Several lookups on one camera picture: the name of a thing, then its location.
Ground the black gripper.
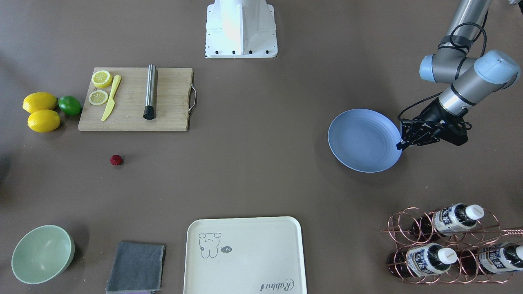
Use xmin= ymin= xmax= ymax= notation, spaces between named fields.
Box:
xmin=396 ymin=99 xmax=457 ymax=151

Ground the blue plate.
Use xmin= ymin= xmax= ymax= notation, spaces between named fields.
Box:
xmin=328 ymin=109 xmax=402 ymax=173

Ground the red strawberry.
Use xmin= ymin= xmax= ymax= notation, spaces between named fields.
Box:
xmin=110 ymin=154 xmax=123 ymax=166

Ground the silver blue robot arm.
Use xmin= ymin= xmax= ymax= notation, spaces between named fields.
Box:
xmin=396 ymin=0 xmax=521 ymax=150

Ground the dark drink bottle three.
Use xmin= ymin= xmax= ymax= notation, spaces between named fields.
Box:
xmin=410 ymin=203 xmax=485 ymax=242

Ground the dark drink bottle two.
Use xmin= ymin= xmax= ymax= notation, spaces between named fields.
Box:
xmin=386 ymin=243 xmax=458 ymax=279

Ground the dark drink bottle one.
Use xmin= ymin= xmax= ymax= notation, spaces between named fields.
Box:
xmin=459 ymin=242 xmax=523 ymax=276

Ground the cream rabbit tray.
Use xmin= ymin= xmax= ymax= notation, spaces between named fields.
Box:
xmin=183 ymin=216 xmax=308 ymax=294

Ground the wooden cutting board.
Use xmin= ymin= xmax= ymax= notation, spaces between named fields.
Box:
xmin=78 ymin=67 xmax=194 ymax=131

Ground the yellow plastic knife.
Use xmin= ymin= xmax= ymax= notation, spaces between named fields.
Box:
xmin=101 ymin=75 xmax=122 ymax=121

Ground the grey folded cloth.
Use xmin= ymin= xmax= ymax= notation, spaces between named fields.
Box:
xmin=106 ymin=241 xmax=165 ymax=294

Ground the lemon half slice upper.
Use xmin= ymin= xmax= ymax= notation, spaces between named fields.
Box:
xmin=91 ymin=69 xmax=113 ymax=89

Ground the lemon half slice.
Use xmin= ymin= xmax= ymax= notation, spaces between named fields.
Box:
xmin=91 ymin=69 xmax=113 ymax=89
xmin=88 ymin=90 xmax=109 ymax=106

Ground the lemon half slice lower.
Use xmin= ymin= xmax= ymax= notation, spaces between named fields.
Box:
xmin=88 ymin=90 xmax=109 ymax=106

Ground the green lime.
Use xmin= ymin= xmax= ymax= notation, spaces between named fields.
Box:
xmin=58 ymin=96 xmax=82 ymax=116

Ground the yellow lemon front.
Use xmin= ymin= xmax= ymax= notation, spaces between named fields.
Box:
xmin=27 ymin=109 xmax=60 ymax=133

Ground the yellow lemon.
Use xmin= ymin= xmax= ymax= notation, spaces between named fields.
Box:
xmin=27 ymin=109 xmax=60 ymax=133
xmin=22 ymin=92 xmax=58 ymax=114

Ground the yellow lemon back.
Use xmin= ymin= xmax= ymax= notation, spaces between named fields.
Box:
xmin=22 ymin=92 xmax=58 ymax=114

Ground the green bowl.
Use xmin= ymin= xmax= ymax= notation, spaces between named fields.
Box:
xmin=11 ymin=225 xmax=75 ymax=285

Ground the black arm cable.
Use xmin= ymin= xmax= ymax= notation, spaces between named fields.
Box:
xmin=398 ymin=22 xmax=487 ymax=123

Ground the copper wire bottle rack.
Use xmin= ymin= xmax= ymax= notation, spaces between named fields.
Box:
xmin=382 ymin=207 xmax=522 ymax=285

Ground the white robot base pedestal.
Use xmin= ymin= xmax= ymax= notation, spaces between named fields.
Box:
xmin=204 ymin=0 xmax=278 ymax=58

